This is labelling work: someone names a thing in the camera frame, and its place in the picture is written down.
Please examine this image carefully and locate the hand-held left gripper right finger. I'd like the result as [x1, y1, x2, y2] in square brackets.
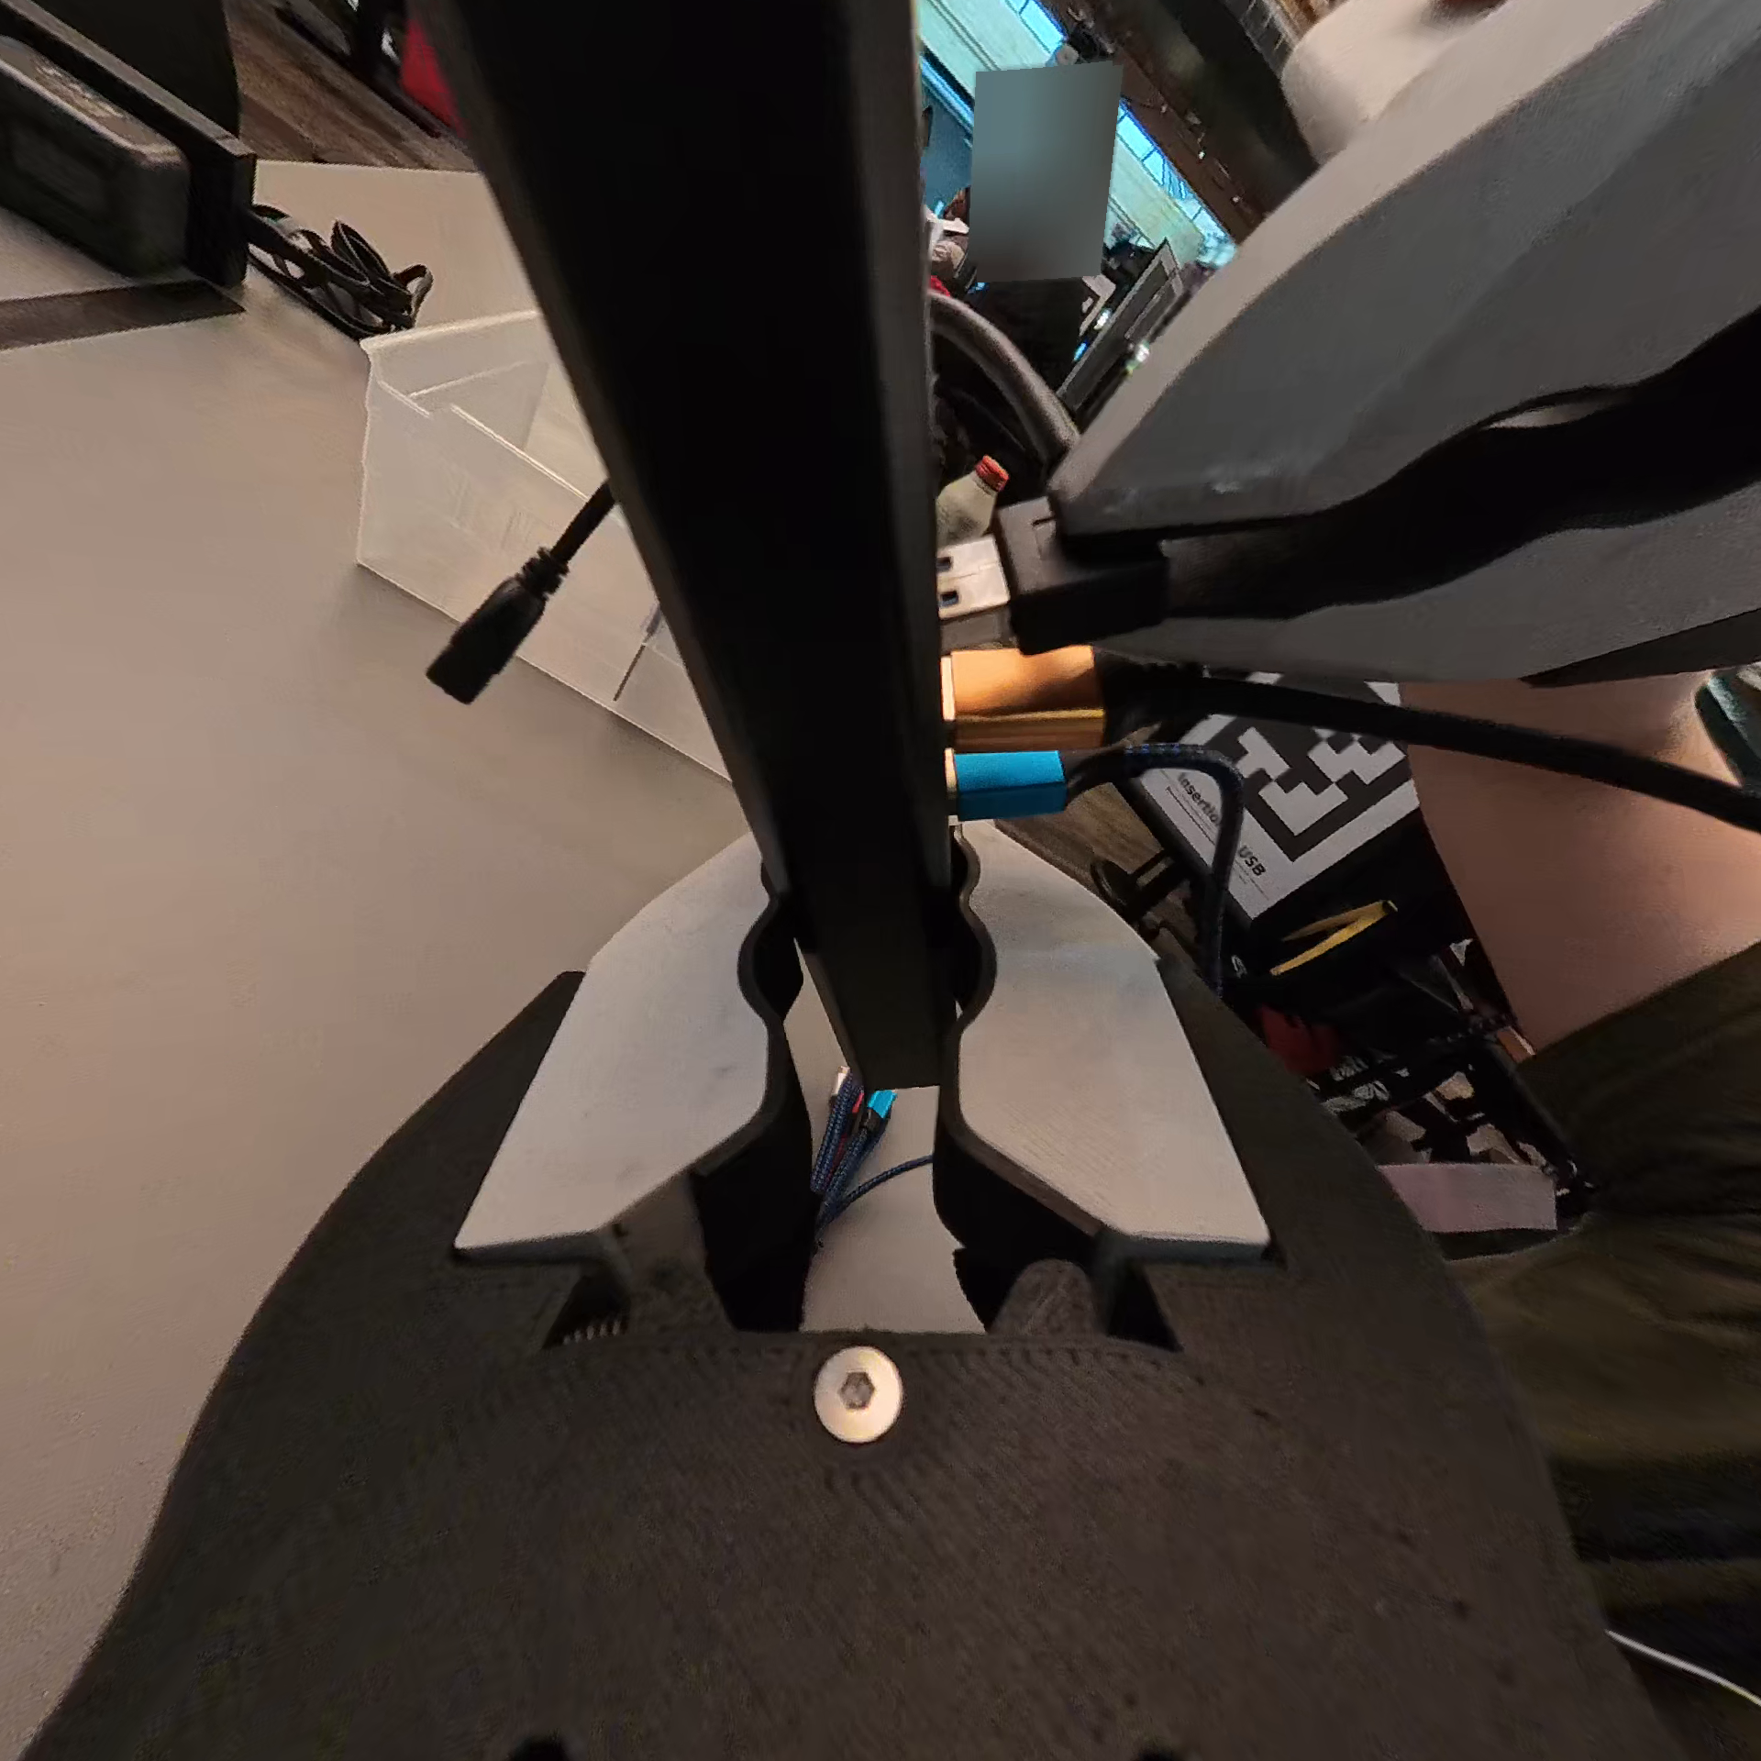
[936, 824, 1277, 1260]

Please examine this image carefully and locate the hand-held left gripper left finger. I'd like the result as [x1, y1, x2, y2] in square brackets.
[452, 854, 814, 1264]

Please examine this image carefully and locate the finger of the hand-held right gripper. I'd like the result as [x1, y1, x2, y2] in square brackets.
[1098, 465, 1761, 688]
[1050, 0, 1761, 542]

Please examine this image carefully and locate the blue braided usb cable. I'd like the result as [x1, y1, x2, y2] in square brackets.
[808, 744, 1250, 1247]

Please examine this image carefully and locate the black angled usb cable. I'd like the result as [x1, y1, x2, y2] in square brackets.
[427, 483, 1172, 707]

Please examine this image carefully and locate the gold plug black usb cable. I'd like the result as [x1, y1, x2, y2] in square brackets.
[941, 645, 1761, 833]

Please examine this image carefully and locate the black usb hub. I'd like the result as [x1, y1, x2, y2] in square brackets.
[414, 0, 964, 1089]

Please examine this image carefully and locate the person's right forearm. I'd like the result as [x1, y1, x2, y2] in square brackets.
[1403, 667, 1761, 1054]

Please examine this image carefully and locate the black framed tag sign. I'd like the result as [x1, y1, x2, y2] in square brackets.
[1134, 675, 1422, 925]

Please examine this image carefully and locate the black chair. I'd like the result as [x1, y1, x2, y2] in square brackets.
[928, 296, 1081, 477]

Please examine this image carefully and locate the white bottle red cap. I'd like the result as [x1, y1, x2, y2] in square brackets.
[936, 458, 1012, 545]

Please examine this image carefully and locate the clear plastic bin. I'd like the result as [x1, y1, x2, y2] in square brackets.
[354, 315, 732, 780]

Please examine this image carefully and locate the black box device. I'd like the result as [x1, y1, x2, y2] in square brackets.
[0, 0, 259, 292]

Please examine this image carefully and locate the thin white cord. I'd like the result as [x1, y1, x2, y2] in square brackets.
[1607, 1628, 1761, 1708]

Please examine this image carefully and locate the black coiled strap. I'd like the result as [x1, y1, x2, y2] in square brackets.
[248, 206, 435, 340]

